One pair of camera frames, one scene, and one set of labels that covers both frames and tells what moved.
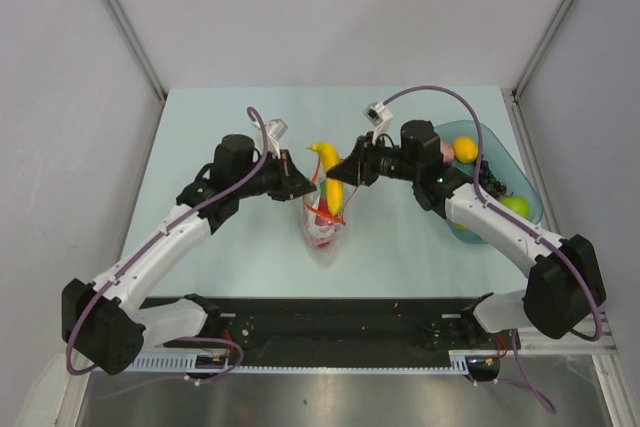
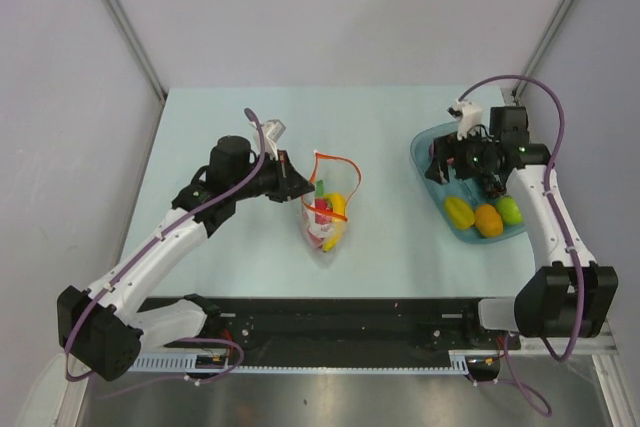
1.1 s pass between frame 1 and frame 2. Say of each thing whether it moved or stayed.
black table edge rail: stayed
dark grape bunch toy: stayed
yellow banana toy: moved
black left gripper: stayed
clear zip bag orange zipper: stayed
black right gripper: moved
